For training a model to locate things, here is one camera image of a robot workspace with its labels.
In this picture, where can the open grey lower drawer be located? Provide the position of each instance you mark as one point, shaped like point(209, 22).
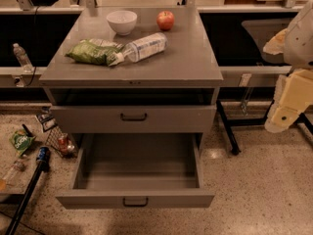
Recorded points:
point(122, 171)

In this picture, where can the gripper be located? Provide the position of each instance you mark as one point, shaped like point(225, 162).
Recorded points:
point(300, 43)

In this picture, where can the green chip bag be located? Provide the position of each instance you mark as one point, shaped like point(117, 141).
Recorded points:
point(97, 51)

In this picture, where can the green snack packet on floor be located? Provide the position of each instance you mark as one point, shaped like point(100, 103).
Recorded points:
point(21, 141)

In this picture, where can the red soda can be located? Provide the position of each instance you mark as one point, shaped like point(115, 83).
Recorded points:
point(63, 143)

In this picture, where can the grey metal drawer cabinet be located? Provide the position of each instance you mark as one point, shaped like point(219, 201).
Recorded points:
point(185, 74)

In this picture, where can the red apple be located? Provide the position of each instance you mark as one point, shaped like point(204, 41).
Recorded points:
point(165, 20)

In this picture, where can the small clear bottle on ledge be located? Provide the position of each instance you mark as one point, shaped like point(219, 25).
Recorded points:
point(23, 58)

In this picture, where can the dark snack packet on floor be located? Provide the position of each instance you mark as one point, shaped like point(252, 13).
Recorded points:
point(47, 121)

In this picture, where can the clear plastic water bottle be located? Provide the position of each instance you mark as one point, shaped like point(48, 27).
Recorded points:
point(142, 48)

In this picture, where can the black pole with blue clamp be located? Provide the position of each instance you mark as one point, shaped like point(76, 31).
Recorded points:
point(42, 161)

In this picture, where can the clear bottle on floor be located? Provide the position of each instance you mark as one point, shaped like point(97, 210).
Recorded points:
point(7, 180)

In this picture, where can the white ceramic bowl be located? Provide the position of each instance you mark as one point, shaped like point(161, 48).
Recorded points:
point(122, 22)

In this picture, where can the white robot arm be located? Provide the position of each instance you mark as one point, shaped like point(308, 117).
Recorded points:
point(295, 42)

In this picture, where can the closed grey upper drawer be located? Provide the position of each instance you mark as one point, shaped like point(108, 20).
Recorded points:
point(134, 119)

